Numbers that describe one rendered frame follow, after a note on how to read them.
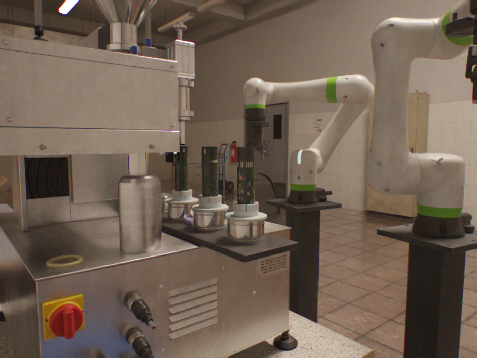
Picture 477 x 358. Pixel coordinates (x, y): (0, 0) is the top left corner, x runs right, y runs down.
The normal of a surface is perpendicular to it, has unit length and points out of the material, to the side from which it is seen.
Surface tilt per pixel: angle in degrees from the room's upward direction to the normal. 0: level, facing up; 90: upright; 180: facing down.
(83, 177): 90
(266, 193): 77
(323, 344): 0
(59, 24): 90
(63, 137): 90
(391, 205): 90
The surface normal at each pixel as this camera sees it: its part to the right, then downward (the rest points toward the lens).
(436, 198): -0.57, 0.07
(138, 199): 0.23, 0.09
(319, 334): 0.00, -1.00
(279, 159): -0.78, 0.06
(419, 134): 0.63, 0.07
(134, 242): -0.06, 0.10
